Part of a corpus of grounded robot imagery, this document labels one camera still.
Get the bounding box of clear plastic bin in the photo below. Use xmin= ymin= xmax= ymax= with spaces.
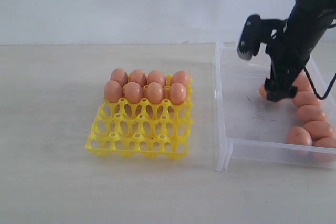
xmin=213 ymin=43 xmax=335 ymax=171

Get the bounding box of brown egg packed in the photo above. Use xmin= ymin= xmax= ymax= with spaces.
xmin=170 ymin=70 xmax=190 ymax=87
xmin=110 ymin=68 xmax=128 ymax=86
xmin=147 ymin=70 xmax=166 ymax=87
xmin=129 ymin=69 xmax=147 ymax=87

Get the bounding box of brown egg back row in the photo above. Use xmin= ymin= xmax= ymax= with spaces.
xmin=169 ymin=82 xmax=187 ymax=105

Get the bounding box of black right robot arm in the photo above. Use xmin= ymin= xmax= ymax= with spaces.
xmin=265 ymin=0 xmax=335 ymax=102

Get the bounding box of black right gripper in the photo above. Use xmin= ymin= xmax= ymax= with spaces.
xmin=264 ymin=18 xmax=310 ymax=102

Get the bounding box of black camera cable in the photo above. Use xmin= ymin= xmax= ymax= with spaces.
xmin=301 ymin=63 xmax=336 ymax=101

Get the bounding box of brown egg second row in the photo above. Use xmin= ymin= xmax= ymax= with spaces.
xmin=303 ymin=120 xmax=334 ymax=141

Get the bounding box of yellow plastic egg tray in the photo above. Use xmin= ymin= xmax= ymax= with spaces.
xmin=86 ymin=86 xmax=194 ymax=159

